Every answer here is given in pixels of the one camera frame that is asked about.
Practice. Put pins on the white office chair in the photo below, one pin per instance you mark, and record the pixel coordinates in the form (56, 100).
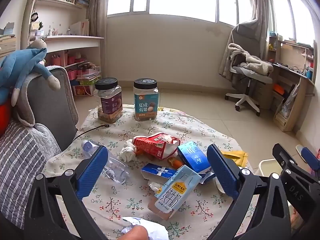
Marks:
(246, 90)

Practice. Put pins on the beige curtain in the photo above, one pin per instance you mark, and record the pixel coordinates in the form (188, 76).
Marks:
(98, 5)
(260, 5)

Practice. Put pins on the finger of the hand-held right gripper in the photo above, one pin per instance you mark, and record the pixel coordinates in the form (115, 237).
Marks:
(311, 158)
(287, 165)

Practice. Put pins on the wooden desk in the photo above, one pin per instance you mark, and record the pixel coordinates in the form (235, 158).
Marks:
(300, 97)

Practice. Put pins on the beige fleece blanket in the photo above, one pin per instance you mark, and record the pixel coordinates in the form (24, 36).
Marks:
(255, 63)

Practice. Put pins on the teal label nut jar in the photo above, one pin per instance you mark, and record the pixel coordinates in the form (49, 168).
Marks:
(146, 107)

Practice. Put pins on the crushed red carton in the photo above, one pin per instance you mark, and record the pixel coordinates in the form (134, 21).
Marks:
(152, 146)

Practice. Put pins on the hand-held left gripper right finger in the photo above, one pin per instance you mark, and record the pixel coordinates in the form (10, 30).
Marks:
(222, 172)

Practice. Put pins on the white crumpled paper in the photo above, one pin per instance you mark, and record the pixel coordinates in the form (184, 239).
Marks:
(157, 227)

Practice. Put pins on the side window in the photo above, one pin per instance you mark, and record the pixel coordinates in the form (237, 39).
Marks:
(292, 15)

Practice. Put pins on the grey chair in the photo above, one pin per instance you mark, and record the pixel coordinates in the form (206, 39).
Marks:
(50, 105)

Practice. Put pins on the purple label nut jar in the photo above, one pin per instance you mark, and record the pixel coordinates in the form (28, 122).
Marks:
(111, 105)

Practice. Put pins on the white bookshelf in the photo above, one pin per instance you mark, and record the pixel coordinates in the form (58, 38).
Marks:
(75, 41)

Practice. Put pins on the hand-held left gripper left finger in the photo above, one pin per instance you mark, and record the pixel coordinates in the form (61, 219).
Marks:
(92, 172)

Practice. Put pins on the clear plastic bottle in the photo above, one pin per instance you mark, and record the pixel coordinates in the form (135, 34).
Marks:
(116, 167)

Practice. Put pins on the red cushion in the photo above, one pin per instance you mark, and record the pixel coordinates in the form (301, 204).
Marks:
(3, 117)

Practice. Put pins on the long orange peel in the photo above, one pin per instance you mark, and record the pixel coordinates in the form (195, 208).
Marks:
(178, 163)

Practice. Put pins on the white trash bin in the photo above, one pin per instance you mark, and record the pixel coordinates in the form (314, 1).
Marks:
(268, 166)

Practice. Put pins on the blue biscuit box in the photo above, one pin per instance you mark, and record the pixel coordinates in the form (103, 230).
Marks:
(160, 171)

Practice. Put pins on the floral tablecloth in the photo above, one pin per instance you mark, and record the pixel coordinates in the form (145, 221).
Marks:
(120, 202)

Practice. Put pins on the curled orange peel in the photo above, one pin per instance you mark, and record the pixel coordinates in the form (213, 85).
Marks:
(139, 152)

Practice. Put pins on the blue cardboard box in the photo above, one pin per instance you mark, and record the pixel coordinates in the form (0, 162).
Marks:
(193, 156)

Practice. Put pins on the person's leg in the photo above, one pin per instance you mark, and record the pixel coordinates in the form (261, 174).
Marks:
(136, 233)

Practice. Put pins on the light blue milk carton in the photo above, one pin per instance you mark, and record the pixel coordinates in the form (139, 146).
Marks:
(172, 195)

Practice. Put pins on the small white tissue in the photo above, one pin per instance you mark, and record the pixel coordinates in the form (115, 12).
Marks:
(155, 186)

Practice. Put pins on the yellow packet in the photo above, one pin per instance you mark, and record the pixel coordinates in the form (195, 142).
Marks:
(236, 156)

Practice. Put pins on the blue plush toy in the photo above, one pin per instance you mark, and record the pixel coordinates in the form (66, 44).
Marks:
(17, 65)

